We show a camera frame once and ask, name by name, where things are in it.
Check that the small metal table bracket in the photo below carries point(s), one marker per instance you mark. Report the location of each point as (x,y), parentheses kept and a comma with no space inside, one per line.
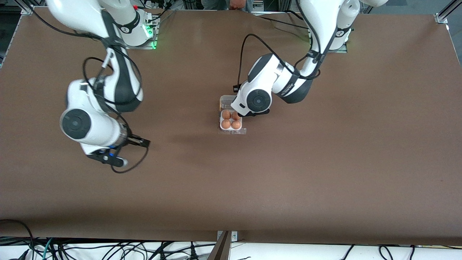
(234,236)

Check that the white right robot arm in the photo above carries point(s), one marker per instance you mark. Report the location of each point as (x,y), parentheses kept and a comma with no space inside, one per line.
(90,126)

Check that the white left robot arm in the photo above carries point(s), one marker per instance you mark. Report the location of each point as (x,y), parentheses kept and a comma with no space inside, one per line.
(288,83)

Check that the clear plastic egg carton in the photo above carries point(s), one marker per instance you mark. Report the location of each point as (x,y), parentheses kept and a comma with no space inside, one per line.
(225,101)

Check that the brown egg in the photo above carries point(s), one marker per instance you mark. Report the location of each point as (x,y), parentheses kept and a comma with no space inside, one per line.
(235,116)
(226,124)
(236,124)
(226,115)

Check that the person in blue clothing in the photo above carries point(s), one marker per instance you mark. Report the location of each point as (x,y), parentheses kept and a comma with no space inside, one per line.
(216,4)

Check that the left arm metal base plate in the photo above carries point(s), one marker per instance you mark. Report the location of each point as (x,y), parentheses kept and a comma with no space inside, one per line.
(341,49)

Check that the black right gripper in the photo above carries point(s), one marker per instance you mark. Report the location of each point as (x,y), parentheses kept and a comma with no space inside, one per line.
(136,140)

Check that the white power strip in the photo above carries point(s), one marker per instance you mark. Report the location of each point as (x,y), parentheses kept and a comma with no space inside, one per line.
(258,5)

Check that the aluminium frame profile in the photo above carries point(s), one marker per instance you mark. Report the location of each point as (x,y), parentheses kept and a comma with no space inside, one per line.
(27,8)
(445,14)

